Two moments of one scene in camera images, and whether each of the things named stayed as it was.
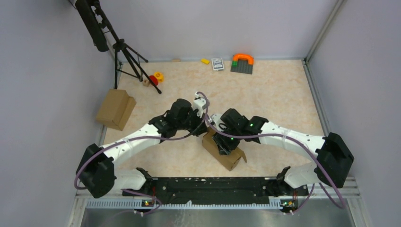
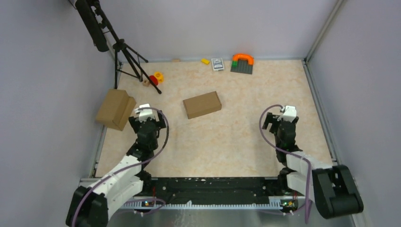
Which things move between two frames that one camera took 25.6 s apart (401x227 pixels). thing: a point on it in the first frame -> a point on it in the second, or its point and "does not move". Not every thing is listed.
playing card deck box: (217, 64) does not move
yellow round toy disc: (159, 76) does not move
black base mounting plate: (219, 190) does not move
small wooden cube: (146, 82) does not move
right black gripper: (225, 147) -> (270, 118)
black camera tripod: (125, 61) does not move
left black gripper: (199, 120) -> (160, 124)
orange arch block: (250, 58) does not move
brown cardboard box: (229, 161) -> (201, 105)
